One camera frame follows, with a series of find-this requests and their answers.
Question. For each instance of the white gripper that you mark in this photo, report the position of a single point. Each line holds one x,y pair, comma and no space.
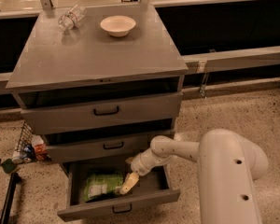
139,166

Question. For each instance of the green rice chip bag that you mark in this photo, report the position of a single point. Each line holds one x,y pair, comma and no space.
100,184

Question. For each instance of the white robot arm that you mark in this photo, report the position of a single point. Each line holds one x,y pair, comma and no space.
227,166

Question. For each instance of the grey middle drawer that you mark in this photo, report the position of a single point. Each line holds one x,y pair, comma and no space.
104,147

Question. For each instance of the grey drawer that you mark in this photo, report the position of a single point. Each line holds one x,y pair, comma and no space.
104,147
79,117
152,189

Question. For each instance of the grey bottom drawer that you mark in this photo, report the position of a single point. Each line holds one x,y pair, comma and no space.
152,189

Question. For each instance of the grey drawer cabinet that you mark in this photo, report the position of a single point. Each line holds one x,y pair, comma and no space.
89,65

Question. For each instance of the grey top drawer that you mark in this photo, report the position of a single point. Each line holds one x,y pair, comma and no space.
79,117

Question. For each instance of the orange snack packet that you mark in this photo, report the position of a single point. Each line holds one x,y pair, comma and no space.
39,146

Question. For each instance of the blue can in basket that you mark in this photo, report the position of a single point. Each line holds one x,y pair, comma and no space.
28,153

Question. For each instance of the hanging metal hook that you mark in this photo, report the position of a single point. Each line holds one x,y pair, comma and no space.
203,84

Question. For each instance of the white bottle in basket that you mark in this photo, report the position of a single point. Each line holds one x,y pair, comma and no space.
17,157

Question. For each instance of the black stand leg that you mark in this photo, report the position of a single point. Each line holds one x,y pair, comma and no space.
14,180

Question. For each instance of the green object on floor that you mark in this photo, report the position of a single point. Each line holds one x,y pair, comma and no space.
9,166

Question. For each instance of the white paper bowl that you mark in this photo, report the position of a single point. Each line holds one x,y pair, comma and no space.
118,26

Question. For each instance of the clear plastic water bottle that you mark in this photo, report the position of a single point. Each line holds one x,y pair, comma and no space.
71,18

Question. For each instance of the wire basket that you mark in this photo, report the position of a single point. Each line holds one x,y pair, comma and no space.
25,137

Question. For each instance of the grey rail beam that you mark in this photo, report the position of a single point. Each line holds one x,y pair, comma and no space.
232,60

